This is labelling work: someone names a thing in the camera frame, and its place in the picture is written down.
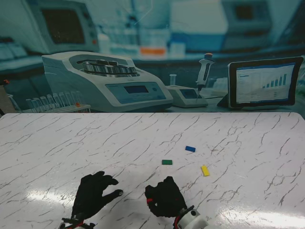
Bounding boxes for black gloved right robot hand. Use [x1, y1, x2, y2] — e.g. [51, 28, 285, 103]
[144, 176, 188, 218]

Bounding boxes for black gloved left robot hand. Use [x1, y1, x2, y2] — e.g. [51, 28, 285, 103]
[71, 171, 124, 219]

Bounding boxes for grey stand with orange knob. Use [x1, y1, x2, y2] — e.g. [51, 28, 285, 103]
[0, 80, 10, 115]

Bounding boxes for printed laboratory photo backdrop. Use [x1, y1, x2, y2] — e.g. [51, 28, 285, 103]
[0, 0, 305, 114]

